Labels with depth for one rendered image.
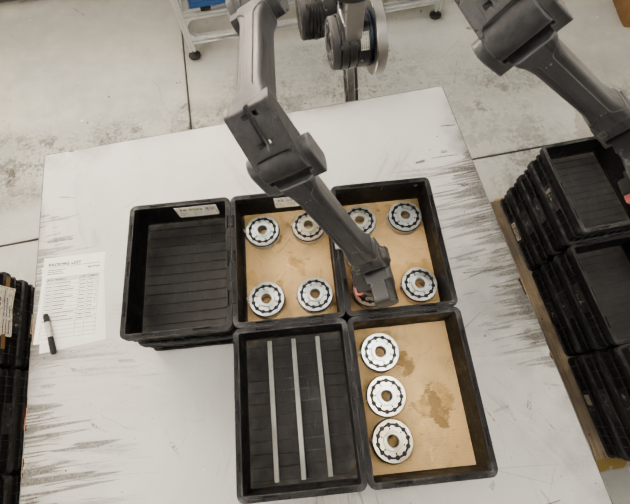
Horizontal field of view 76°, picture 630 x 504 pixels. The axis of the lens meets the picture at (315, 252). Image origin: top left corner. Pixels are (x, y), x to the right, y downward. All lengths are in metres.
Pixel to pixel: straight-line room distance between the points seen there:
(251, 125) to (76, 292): 1.10
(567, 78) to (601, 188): 1.32
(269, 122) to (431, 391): 0.84
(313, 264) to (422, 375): 0.44
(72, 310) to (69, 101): 1.87
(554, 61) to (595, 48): 2.70
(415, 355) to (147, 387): 0.81
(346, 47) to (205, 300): 0.82
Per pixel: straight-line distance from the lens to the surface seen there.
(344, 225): 0.76
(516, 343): 1.42
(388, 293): 0.94
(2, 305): 2.13
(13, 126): 3.23
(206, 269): 1.27
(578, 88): 0.82
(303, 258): 1.23
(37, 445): 1.54
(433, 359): 1.19
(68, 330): 1.54
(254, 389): 1.17
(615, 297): 2.02
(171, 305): 1.27
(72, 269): 1.61
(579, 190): 2.02
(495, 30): 0.67
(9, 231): 2.81
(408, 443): 1.14
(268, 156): 0.61
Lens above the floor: 1.98
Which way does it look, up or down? 68 degrees down
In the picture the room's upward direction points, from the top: 5 degrees counter-clockwise
